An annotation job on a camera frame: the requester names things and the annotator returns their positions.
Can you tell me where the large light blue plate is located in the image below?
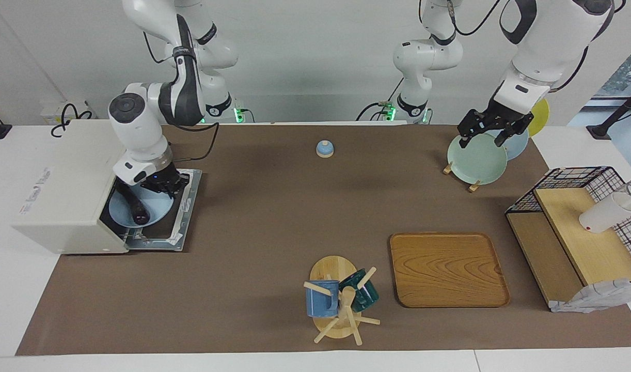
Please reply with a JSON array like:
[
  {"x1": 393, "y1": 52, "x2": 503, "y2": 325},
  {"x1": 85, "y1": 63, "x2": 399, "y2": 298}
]
[{"x1": 488, "y1": 129, "x2": 529, "y2": 161}]

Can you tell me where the pale green plate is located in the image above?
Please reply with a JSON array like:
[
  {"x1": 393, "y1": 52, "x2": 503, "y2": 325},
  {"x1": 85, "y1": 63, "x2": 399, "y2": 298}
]
[{"x1": 447, "y1": 133, "x2": 508, "y2": 185}]

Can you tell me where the black stand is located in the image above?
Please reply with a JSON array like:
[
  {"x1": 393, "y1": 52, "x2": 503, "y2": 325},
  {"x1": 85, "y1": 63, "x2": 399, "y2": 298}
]
[{"x1": 587, "y1": 83, "x2": 631, "y2": 139}]

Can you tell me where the wooden plate rack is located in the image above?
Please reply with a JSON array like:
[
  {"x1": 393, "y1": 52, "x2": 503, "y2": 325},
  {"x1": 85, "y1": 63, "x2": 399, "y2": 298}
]
[{"x1": 443, "y1": 161, "x2": 482, "y2": 193}]

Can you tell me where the white cup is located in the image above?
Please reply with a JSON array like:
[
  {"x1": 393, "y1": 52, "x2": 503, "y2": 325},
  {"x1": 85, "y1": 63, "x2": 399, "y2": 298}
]
[{"x1": 579, "y1": 192, "x2": 631, "y2": 234}]

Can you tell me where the dark purple eggplant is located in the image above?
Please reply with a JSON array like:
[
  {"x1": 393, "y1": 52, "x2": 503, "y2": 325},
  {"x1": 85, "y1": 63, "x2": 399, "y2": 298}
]
[{"x1": 117, "y1": 182, "x2": 151, "y2": 225}]

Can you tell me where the black power strip cable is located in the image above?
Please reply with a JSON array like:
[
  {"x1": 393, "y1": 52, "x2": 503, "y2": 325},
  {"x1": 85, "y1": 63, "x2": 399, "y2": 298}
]
[{"x1": 51, "y1": 103, "x2": 95, "y2": 137}]

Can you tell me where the blue mug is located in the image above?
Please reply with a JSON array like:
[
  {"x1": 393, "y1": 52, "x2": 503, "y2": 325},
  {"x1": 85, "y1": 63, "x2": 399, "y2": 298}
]
[{"x1": 306, "y1": 280, "x2": 340, "y2": 318}]

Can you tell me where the dark green mug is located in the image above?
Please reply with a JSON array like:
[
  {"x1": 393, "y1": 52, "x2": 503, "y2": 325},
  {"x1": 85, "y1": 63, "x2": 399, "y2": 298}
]
[{"x1": 339, "y1": 269, "x2": 380, "y2": 313}]

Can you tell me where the white power strip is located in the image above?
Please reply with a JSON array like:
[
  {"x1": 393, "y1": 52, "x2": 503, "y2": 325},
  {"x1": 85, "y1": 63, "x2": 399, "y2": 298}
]
[{"x1": 41, "y1": 101, "x2": 91, "y2": 126}]

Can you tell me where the window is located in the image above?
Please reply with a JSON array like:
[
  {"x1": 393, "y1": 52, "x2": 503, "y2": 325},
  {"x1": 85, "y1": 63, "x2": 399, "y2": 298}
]
[{"x1": 587, "y1": 39, "x2": 631, "y2": 112}]

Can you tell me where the wooden shelf box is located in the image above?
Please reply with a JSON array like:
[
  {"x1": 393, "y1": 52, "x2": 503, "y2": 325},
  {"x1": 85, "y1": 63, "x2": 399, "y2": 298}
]
[{"x1": 506, "y1": 187, "x2": 631, "y2": 311}]

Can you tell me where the black wire basket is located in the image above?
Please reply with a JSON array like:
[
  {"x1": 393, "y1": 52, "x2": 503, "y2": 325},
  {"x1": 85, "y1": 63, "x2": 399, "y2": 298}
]
[{"x1": 505, "y1": 166, "x2": 631, "y2": 274}]

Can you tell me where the white toaster oven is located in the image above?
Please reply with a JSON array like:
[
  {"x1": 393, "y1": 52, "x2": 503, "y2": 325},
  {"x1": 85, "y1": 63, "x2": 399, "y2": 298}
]
[{"x1": 12, "y1": 120, "x2": 135, "y2": 255}]

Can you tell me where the yellow plate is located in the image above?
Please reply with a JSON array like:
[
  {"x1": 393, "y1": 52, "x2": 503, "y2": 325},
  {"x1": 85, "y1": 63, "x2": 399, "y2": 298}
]
[{"x1": 530, "y1": 98, "x2": 550, "y2": 137}]

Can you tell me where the brown table mat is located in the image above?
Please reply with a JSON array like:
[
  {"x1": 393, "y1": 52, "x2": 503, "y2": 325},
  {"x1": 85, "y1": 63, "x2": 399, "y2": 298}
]
[{"x1": 16, "y1": 124, "x2": 631, "y2": 356}]

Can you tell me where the small light blue plate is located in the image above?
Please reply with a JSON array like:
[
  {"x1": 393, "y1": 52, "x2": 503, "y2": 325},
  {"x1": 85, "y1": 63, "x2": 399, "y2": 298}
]
[{"x1": 109, "y1": 181, "x2": 174, "y2": 227}]

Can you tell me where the wooden mug tree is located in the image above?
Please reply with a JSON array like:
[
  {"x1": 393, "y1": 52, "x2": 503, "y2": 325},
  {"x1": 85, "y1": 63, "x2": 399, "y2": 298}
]
[{"x1": 304, "y1": 256, "x2": 381, "y2": 346}]

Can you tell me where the glass oven door with handle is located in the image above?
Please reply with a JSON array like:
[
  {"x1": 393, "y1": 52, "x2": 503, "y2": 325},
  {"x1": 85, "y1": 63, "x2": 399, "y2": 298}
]
[{"x1": 125, "y1": 169, "x2": 202, "y2": 252}]

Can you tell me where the wooden serving tray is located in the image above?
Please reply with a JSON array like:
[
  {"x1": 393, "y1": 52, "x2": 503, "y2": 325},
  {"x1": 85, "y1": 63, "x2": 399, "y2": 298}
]
[{"x1": 389, "y1": 232, "x2": 511, "y2": 308}]

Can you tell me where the grey patterned cloth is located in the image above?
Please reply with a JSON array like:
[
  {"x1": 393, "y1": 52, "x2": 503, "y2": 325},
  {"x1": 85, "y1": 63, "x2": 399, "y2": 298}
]
[{"x1": 549, "y1": 278, "x2": 631, "y2": 314}]

